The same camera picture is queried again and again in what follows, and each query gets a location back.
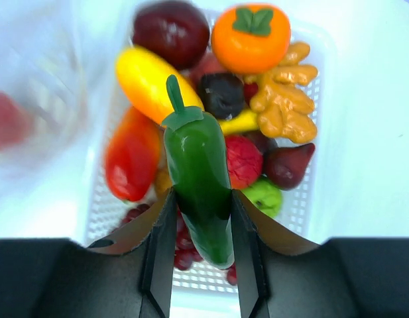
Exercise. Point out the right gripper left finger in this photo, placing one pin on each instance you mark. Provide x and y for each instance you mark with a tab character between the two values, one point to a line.
141	255

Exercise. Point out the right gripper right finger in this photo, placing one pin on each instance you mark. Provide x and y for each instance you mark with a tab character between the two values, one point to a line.
255	238

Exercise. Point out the purple grape bunch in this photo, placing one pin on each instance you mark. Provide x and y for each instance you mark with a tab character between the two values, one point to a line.
184	242

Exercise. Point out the brown kiwi fruit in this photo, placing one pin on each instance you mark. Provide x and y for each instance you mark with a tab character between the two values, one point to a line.
162	182

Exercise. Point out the green chili pepper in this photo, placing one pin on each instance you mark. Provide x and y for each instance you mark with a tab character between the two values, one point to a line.
197	165

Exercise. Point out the red orange bell pepper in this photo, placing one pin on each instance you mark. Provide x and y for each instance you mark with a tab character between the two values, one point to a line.
132	156

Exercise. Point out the clear zip top bag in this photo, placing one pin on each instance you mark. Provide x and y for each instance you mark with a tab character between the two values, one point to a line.
40	69

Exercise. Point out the pink peach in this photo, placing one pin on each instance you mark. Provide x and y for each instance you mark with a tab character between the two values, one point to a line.
207	65

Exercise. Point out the dark red fig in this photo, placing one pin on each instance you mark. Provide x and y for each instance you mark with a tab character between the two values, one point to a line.
285	167

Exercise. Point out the yellow banana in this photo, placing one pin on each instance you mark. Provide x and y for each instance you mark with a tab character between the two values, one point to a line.
246	121

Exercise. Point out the dark purple plum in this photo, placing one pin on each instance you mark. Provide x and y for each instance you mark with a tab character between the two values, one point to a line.
222	95

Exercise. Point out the yellow orange bell pepper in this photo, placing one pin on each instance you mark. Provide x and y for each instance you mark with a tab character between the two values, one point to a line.
142	76

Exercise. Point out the orange persimmon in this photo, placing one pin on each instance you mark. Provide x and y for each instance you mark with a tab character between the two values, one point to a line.
251	38

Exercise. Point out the dark red apple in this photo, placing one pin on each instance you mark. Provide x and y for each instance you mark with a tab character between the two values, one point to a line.
177	31

